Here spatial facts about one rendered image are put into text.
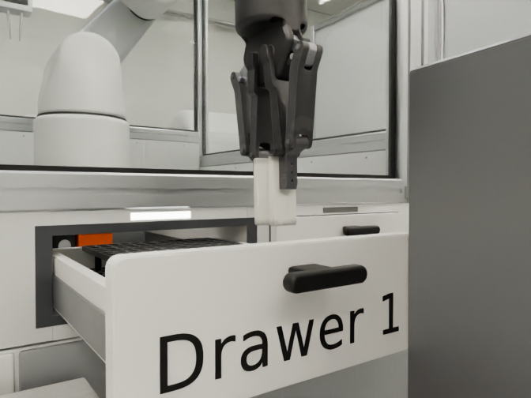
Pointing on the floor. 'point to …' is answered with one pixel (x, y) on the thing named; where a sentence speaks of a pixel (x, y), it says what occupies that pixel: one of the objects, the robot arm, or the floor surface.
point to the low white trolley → (58, 391)
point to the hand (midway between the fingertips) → (274, 191)
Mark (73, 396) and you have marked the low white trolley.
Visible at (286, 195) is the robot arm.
